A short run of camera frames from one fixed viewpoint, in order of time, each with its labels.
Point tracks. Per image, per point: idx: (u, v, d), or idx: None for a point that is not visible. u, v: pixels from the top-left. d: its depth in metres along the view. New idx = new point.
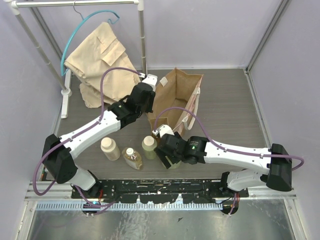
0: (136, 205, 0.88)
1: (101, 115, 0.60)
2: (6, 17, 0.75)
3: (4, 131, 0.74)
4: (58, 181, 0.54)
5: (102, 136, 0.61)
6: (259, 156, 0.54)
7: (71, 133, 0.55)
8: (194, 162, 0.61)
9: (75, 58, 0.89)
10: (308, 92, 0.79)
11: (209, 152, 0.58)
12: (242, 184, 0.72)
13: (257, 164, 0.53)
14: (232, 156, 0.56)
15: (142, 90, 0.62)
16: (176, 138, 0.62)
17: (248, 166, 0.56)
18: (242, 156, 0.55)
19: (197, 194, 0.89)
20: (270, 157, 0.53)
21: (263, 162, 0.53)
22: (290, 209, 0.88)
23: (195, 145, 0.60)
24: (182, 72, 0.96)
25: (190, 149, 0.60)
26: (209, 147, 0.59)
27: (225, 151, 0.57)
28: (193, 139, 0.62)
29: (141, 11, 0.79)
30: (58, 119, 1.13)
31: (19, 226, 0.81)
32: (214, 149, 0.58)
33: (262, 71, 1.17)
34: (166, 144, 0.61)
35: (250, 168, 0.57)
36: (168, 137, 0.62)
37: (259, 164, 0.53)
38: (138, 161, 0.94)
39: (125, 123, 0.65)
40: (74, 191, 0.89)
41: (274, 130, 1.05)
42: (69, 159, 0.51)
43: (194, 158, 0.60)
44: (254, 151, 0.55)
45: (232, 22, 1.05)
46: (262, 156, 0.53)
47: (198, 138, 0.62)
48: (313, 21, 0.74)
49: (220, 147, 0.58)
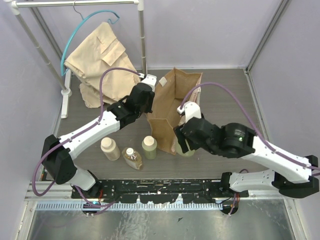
0: (136, 205, 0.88)
1: (100, 116, 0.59)
2: (6, 17, 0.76)
3: (4, 131, 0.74)
4: (57, 181, 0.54)
5: (101, 136, 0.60)
6: (303, 167, 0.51)
7: (71, 133, 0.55)
8: (232, 155, 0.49)
9: (75, 58, 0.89)
10: (308, 92, 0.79)
11: (257, 149, 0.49)
12: (245, 185, 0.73)
13: (300, 174, 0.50)
14: (279, 161, 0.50)
15: (141, 90, 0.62)
16: (211, 124, 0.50)
17: (287, 173, 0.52)
18: (288, 164, 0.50)
19: (197, 194, 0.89)
20: (310, 170, 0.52)
21: (305, 174, 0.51)
22: (290, 209, 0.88)
23: (240, 136, 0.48)
24: (182, 71, 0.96)
25: (232, 139, 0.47)
26: (258, 142, 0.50)
27: (274, 152, 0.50)
28: (237, 128, 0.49)
29: (141, 11, 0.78)
30: (58, 119, 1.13)
31: (19, 226, 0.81)
32: (263, 148, 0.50)
33: (262, 71, 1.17)
34: (202, 129, 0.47)
35: (285, 174, 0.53)
36: (202, 122, 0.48)
37: (302, 175, 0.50)
38: (138, 161, 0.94)
39: (124, 123, 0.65)
40: (74, 191, 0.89)
41: (274, 130, 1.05)
42: (69, 160, 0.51)
43: (236, 150, 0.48)
44: (297, 159, 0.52)
45: (232, 22, 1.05)
46: (306, 167, 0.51)
47: (242, 127, 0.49)
48: (313, 20, 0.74)
49: (270, 147, 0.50)
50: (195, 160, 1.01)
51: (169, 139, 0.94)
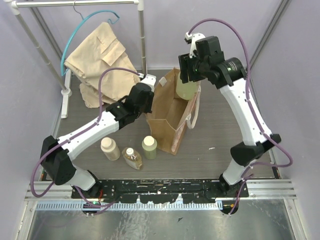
0: (136, 205, 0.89)
1: (99, 116, 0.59)
2: (6, 17, 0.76)
3: (4, 131, 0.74)
4: (56, 182, 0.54)
5: (100, 137, 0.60)
6: (260, 131, 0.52)
7: (70, 134, 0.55)
8: (213, 80, 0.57)
9: (75, 58, 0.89)
10: (308, 92, 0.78)
11: (235, 87, 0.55)
12: (231, 173, 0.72)
13: (252, 132, 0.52)
14: (245, 110, 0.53)
15: (141, 90, 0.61)
16: (219, 48, 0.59)
17: (244, 127, 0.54)
18: (249, 118, 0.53)
19: (197, 194, 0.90)
20: (264, 138, 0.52)
21: (257, 136, 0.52)
22: (290, 209, 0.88)
23: (231, 67, 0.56)
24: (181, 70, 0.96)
25: (223, 67, 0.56)
26: (239, 84, 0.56)
27: (245, 100, 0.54)
28: (234, 62, 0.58)
29: (141, 11, 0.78)
30: (58, 119, 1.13)
31: (19, 226, 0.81)
32: (241, 91, 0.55)
33: (262, 71, 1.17)
34: (207, 43, 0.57)
35: (242, 129, 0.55)
36: (212, 40, 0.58)
37: (252, 134, 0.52)
38: (138, 161, 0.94)
39: (123, 124, 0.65)
40: (74, 191, 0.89)
41: (273, 130, 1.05)
42: (68, 160, 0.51)
43: (218, 76, 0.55)
44: (263, 124, 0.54)
45: (232, 22, 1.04)
46: (261, 132, 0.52)
47: (238, 66, 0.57)
48: (313, 20, 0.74)
49: (246, 95, 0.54)
50: (195, 160, 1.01)
51: (169, 138, 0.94)
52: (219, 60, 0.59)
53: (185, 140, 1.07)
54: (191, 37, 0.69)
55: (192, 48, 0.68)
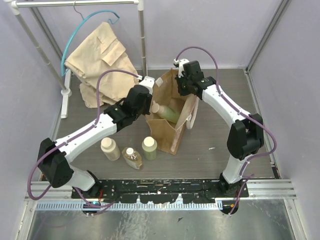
0: (136, 205, 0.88)
1: (97, 118, 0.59)
2: (6, 17, 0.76)
3: (4, 131, 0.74)
4: (53, 185, 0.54)
5: (98, 139, 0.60)
6: (237, 112, 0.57)
7: (67, 137, 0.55)
8: (194, 92, 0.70)
9: (75, 59, 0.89)
10: (308, 92, 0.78)
11: (208, 89, 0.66)
12: (230, 170, 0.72)
13: (230, 115, 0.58)
14: (220, 101, 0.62)
15: (138, 93, 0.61)
16: (199, 69, 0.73)
17: (224, 114, 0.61)
18: (226, 106, 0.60)
19: (197, 194, 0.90)
20: (243, 117, 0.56)
21: (235, 117, 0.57)
22: (290, 209, 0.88)
23: (204, 80, 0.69)
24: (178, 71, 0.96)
25: (198, 81, 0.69)
26: (212, 87, 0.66)
27: (219, 95, 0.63)
28: (208, 77, 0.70)
29: (141, 11, 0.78)
30: (58, 119, 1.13)
31: (19, 227, 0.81)
32: (214, 90, 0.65)
33: (262, 71, 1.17)
34: (189, 65, 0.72)
35: (225, 118, 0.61)
36: (193, 62, 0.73)
37: (231, 115, 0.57)
38: (138, 161, 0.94)
39: (122, 126, 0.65)
40: (74, 191, 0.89)
41: (274, 130, 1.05)
42: (65, 163, 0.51)
43: (196, 89, 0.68)
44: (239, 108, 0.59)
45: (232, 22, 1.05)
46: (239, 112, 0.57)
47: (212, 79, 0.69)
48: (313, 21, 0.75)
49: (218, 91, 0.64)
50: (195, 160, 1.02)
51: (169, 139, 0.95)
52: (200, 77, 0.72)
53: (185, 140, 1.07)
54: (178, 62, 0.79)
55: (180, 70, 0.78)
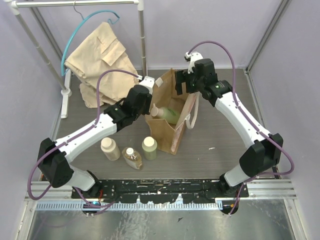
0: (136, 205, 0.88)
1: (96, 118, 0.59)
2: (6, 17, 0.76)
3: (4, 131, 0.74)
4: (53, 185, 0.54)
5: (98, 139, 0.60)
6: (256, 131, 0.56)
7: (67, 137, 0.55)
8: (206, 98, 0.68)
9: (75, 59, 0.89)
10: (308, 92, 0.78)
11: (224, 98, 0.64)
12: (235, 178, 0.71)
13: (249, 133, 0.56)
14: (237, 114, 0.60)
15: (138, 93, 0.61)
16: (213, 70, 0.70)
17: (241, 130, 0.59)
18: (243, 120, 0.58)
19: (197, 194, 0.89)
20: (263, 137, 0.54)
21: (254, 136, 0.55)
22: (290, 209, 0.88)
23: (219, 86, 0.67)
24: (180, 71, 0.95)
25: (213, 86, 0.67)
26: (229, 96, 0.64)
27: (236, 107, 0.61)
28: (223, 81, 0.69)
29: (141, 11, 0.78)
30: (58, 119, 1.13)
31: (19, 226, 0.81)
32: (231, 100, 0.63)
33: (262, 71, 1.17)
34: (203, 65, 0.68)
35: (241, 134, 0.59)
36: (208, 63, 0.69)
37: (250, 135, 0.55)
38: (138, 161, 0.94)
39: (122, 126, 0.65)
40: (74, 191, 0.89)
41: (273, 129, 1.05)
42: (65, 163, 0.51)
43: (210, 94, 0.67)
44: (258, 125, 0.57)
45: (232, 22, 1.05)
46: (259, 132, 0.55)
47: (226, 84, 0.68)
48: (313, 20, 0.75)
49: (235, 102, 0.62)
50: (195, 161, 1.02)
51: (169, 139, 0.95)
52: (212, 80, 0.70)
53: (185, 140, 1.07)
54: (190, 56, 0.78)
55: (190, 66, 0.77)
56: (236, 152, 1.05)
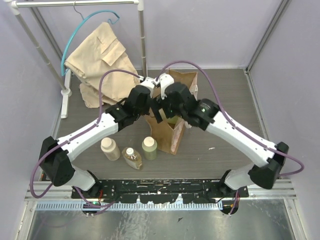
0: (136, 205, 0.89)
1: (98, 117, 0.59)
2: (6, 17, 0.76)
3: (4, 131, 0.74)
4: (55, 184, 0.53)
5: (99, 138, 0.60)
6: (264, 148, 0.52)
7: (69, 135, 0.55)
8: (196, 125, 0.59)
9: (75, 59, 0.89)
10: (308, 92, 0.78)
11: (217, 122, 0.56)
12: (236, 180, 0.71)
13: (258, 153, 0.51)
14: (239, 137, 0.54)
15: (140, 93, 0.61)
16: (188, 92, 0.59)
17: (248, 151, 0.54)
18: (247, 141, 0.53)
19: (197, 194, 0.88)
20: (272, 152, 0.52)
21: (264, 154, 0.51)
22: (290, 209, 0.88)
23: (205, 108, 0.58)
24: (177, 73, 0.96)
25: (198, 111, 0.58)
26: (220, 117, 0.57)
27: (234, 128, 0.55)
28: (205, 101, 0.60)
29: (141, 11, 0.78)
30: (58, 120, 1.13)
31: (19, 226, 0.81)
32: (224, 122, 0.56)
33: (262, 71, 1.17)
34: (178, 93, 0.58)
35: (248, 154, 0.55)
36: (183, 88, 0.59)
37: (260, 154, 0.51)
38: (138, 161, 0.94)
39: (123, 126, 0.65)
40: (74, 191, 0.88)
41: (273, 130, 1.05)
42: (67, 161, 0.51)
43: (198, 121, 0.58)
44: (262, 141, 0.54)
45: (232, 22, 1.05)
46: (267, 148, 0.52)
47: (210, 102, 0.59)
48: (314, 20, 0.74)
49: (231, 122, 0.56)
50: (195, 161, 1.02)
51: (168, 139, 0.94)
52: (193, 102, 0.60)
53: (185, 140, 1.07)
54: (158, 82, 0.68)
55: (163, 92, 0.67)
56: (237, 152, 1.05)
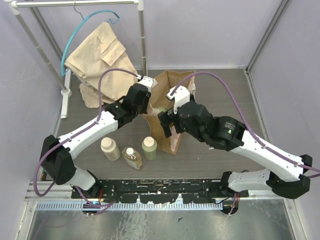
0: (136, 205, 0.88)
1: (98, 115, 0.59)
2: (6, 18, 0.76)
3: (4, 131, 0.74)
4: (57, 182, 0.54)
5: (100, 136, 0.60)
6: (294, 164, 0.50)
7: (70, 133, 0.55)
8: (220, 147, 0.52)
9: (75, 58, 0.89)
10: (308, 92, 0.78)
11: (246, 143, 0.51)
12: (244, 186, 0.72)
13: (291, 172, 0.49)
14: (270, 156, 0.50)
15: (138, 90, 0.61)
16: (207, 112, 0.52)
17: (279, 170, 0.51)
18: (279, 160, 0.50)
19: (197, 194, 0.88)
20: (302, 168, 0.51)
21: (296, 172, 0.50)
22: (290, 209, 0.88)
23: (230, 128, 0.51)
24: (174, 73, 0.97)
25: (223, 132, 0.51)
26: (247, 137, 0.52)
27: (264, 147, 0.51)
28: (228, 121, 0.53)
29: (141, 11, 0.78)
30: (58, 120, 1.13)
31: (19, 226, 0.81)
32: (252, 142, 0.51)
33: (262, 71, 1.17)
34: (199, 115, 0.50)
35: (277, 172, 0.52)
36: (201, 108, 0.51)
37: (292, 172, 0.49)
38: (138, 161, 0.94)
39: (122, 123, 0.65)
40: (74, 191, 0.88)
41: (274, 130, 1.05)
42: (69, 159, 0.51)
43: (225, 143, 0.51)
44: (290, 156, 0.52)
45: (232, 22, 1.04)
46: (297, 165, 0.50)
47: (232, 120, 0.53)
48: (314, 20, 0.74)
49: (260, 142, 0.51)
50: (195, 161, 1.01)
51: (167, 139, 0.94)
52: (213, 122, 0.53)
53: (185, 140, 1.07)
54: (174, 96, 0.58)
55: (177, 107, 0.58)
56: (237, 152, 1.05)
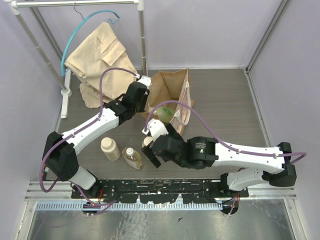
0: (136, 205, 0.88)
1: (100, 112, 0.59)
2: (6, 17, 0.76)
3: (5, 131, 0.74)
4: (61, 178, 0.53)
5: (101, 132, 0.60)
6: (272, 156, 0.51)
7: (73, 130, 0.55)
8: (201, 166, 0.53)
9: (75, 58, 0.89)
10: (308, 92, 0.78)
11: (221, 155, 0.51)
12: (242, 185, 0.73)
13: (272, 165, 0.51)
14: (247, 158, 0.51)
15: (137, 88, 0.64)
16: (176, 140, 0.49)
17: (260, 166, 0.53)
18: (256, 159, 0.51)
19: (197, 194, 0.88)
20: (282, 157, 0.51)
21: (278, 163, 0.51)
22: (290, 209, 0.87)
23: (202, 147, 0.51)
24: (168, 73, 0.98)
25: (196, 153, 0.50)
26: (219, 148, 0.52)
27: (238, 152, 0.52)
28: (198, 140, 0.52)
29: (141, 11, 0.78)
30: (58, 120, 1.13)
31: (19, 226, 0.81)
32: (226, 151, 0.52)
33: (262, 71, 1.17)
34: (169, 150, 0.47)
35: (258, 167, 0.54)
36: (168, 140, 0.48)
37: (275, 165, 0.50)
38: (138, 161, 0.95)
39: (122, 120, 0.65)
40: (74, 191, 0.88)
41: (274, 130, 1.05)
42: (73, 154, 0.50)
43: (202, 162, 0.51)
44: (267, 151, 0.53)
45: (232, 22, 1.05)
46: (277, 155, 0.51)
47: (202, 138, 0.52)
48: (314, 20, 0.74)
49: (233, 149, 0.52)
50: None
51: None
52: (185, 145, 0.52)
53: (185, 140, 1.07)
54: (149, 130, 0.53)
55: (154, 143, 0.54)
56: None
